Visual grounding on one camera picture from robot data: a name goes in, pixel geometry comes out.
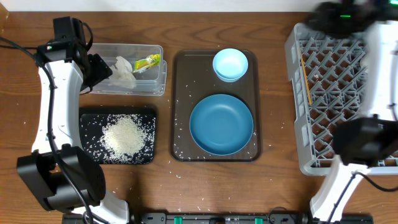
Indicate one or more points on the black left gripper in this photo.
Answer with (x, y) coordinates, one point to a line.
(100, 70)

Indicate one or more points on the white tissue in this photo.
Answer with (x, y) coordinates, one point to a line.
(122, 74)

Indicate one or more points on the yellow green snack wrapper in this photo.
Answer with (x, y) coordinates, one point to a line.
(150, 61)

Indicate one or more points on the pile of white rice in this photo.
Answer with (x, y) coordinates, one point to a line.
(124, 137)

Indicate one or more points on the wooden chopstick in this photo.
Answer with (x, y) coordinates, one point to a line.
(306, 79)

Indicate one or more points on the light blue small bowl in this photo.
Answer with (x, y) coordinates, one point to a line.
(230, 65)

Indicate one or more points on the dark blue plate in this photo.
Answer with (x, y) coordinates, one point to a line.
(221, 124)

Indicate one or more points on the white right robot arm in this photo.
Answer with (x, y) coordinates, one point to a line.
(359, 144)

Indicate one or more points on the grey dishwasher rack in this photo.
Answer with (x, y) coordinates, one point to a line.
(336, 71)

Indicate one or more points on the clear plastic bin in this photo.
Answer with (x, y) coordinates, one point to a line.
(150, 82)

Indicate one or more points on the black plastic tray bin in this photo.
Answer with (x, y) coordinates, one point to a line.
(124, 137)

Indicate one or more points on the brown serving tray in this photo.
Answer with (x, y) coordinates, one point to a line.
(193, 80)

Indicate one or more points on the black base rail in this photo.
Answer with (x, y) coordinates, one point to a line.
(277, 218)

